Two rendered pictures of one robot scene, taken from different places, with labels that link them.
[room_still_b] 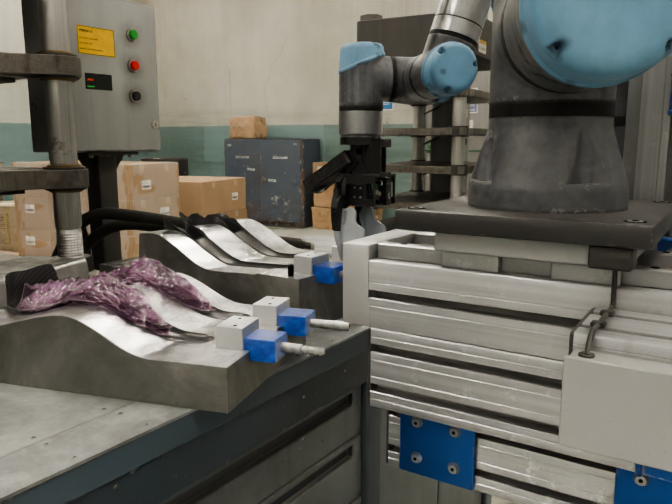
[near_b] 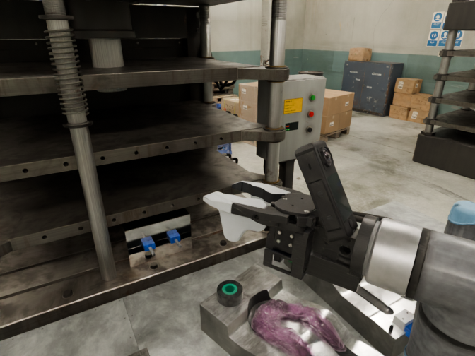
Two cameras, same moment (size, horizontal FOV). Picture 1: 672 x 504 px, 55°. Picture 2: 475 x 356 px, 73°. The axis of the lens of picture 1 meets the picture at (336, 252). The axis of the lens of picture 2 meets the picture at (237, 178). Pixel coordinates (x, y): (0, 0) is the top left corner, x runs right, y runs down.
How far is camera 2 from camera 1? 61 cm
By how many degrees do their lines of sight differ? 29
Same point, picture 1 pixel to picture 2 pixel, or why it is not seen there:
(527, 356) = not seen: outside the picture
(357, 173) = not seen: hidden behind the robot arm
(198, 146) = (329, 62)
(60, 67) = (275, 138)
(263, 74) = (374, 20)
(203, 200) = (329, 107)
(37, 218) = (248, 112)
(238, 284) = (358, 313)
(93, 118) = (286, 145)
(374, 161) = not seen: hidden behind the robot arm
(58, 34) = (276, 120)
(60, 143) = (271, 171)
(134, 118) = (307, 140)
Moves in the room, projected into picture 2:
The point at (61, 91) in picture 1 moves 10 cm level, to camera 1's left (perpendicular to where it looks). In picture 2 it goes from (274, 147) to (253, 144)
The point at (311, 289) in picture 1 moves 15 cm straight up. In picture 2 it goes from (401, 340) to (413, 299)
